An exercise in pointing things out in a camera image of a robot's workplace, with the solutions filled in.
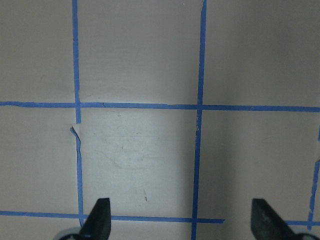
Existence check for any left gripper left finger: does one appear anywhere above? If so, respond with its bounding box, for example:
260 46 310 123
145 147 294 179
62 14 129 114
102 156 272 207
78 198 112 240

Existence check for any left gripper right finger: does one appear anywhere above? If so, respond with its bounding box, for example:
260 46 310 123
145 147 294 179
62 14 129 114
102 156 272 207
250 198 296 240

